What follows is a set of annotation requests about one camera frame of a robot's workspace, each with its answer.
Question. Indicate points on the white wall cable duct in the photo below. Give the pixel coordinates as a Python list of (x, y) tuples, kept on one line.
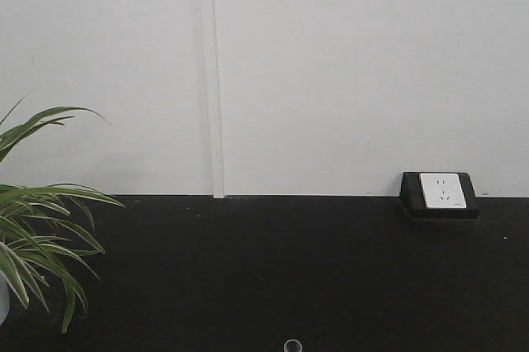
[(213, 99)]

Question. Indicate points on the black white power socket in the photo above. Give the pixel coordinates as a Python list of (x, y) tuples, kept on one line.
[(439, 195)]

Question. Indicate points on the green spider plant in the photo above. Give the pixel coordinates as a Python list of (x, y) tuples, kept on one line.
[(40, 228)]

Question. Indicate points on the clear glass test tube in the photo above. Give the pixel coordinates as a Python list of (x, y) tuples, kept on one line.
[(293, 345)]

